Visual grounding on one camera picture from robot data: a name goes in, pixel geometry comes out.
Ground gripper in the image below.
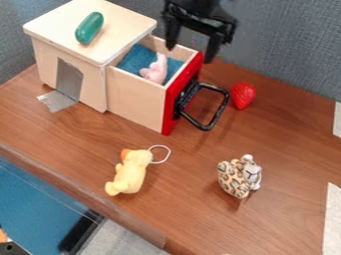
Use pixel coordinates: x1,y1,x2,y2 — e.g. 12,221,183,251
160,0,239,65

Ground drawer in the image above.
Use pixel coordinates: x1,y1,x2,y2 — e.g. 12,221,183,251
105,33,232,136

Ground pink plush toy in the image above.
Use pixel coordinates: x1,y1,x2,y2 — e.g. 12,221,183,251
138,52,170,86

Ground blue cloth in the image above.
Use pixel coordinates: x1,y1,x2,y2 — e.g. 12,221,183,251
116,43,185,87

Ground red toy strawberry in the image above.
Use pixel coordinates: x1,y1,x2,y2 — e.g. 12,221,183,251
230,82,257,111

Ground green toy capsule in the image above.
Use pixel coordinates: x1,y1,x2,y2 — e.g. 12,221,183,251
73,11,106,47

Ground cabinet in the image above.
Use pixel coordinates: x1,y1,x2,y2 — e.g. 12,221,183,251
21,0,159,114

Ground spotted plush leopard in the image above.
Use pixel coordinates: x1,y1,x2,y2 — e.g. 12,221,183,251
215,153,264,200

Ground yellow plush duck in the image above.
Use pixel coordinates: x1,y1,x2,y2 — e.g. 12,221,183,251
104,144,172,197

